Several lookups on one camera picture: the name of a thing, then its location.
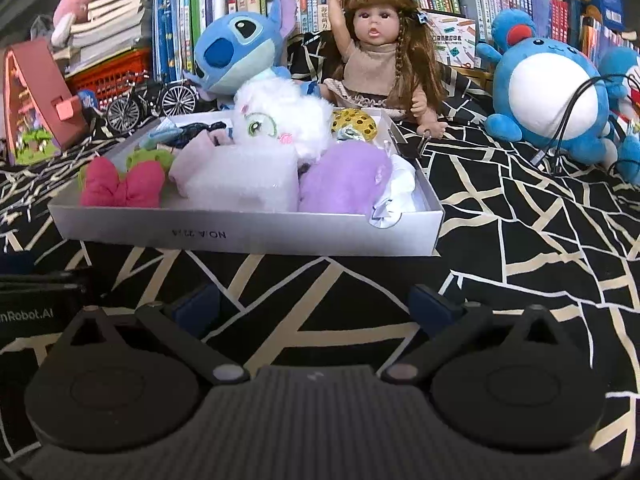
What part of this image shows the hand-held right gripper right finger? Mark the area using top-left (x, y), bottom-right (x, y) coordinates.
top-left (382, 282), bottom-right (566, 386)

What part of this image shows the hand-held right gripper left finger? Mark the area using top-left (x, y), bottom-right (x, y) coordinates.
top-left (65, 282), bottom-right (251, 386)

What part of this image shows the white cardboard box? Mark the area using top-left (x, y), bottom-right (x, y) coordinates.
top-left (47, 110), bottom-right (446, 257)

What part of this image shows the white paper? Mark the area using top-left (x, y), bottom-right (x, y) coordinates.
top-left (367, 154), bottom-right (431, 228)

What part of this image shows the white foam block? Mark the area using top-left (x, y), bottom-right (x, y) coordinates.
top-left (180, 145), bottom-right (301, 212)

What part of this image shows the pink fabric bow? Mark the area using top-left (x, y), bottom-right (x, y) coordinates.
top-left (80, 156), bottom-right (166, 208)

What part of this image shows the green fuzzy scrunchie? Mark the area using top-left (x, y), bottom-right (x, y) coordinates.
top-left (77, 147), bottom-right (175, 186)

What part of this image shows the purple plush toy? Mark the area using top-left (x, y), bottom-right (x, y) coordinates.
top-left (297, 140), bottom-right (393, 214)

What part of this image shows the dark blue lace scrunchie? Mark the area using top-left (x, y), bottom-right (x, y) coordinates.
top-left (172, 119), bottom-right (233, 148)

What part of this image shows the gold sequin heart pillow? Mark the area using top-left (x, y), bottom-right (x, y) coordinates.
top-left (331, 106), bottom-right (378, 142)

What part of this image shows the white fluffy cat plush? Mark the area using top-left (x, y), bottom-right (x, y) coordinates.
top-left (231, 76), bottom-right (335, 166)

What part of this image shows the black geometric pattern blanket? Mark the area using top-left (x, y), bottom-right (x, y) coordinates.
top-left (0, 30), bottom-right (640, 461)

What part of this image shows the miniature metal bicycle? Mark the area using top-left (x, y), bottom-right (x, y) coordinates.
top-left (105, 71), bottom-right (199, 135)

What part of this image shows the pink toy house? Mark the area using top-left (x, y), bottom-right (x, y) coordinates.
top-left (2, 37), bottom-right (88, 166)

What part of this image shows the round blue mouse plush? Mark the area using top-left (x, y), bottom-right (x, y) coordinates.
top-left (475, 8), bottom-right (616, 165)

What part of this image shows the red plastic basket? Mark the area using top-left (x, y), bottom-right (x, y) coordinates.
top-left (65, 47), bottom-right (153, 111)

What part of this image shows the brown-haired baby doll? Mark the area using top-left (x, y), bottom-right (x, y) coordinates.
top-left (322, 0), bottom-right (448, 138)

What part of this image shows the white illustrated box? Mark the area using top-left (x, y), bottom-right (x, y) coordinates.
top-left (425, 12), bottom-right (483, 68)

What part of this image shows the blue alien plush toy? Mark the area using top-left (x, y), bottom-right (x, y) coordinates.
top-left (182, 0), bottom-right (321, 111)

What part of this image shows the row of tall thin books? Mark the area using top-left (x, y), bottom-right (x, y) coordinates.
top-left (152, 0), bottom-right (208, 83)

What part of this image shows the blue robot cat plush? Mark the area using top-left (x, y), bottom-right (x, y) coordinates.
top-left (597, 46), bottom-right (640, 186)

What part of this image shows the stack of paperback books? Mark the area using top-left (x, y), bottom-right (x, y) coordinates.
top-left (65, 0), bottom-right (153, 73)

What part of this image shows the pink bunny plush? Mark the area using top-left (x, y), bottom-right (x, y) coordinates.
top-left (50, 0), bottom-right (116, 46)

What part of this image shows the row of blue and red books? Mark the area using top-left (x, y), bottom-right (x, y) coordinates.
top-left (455, 0), bottom-right (586, 46)

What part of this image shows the black cable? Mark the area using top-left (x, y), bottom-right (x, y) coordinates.
top-left (530, 74), bottom-right (640, 167)
top-left (547, 76), bottom-right (640, 175)

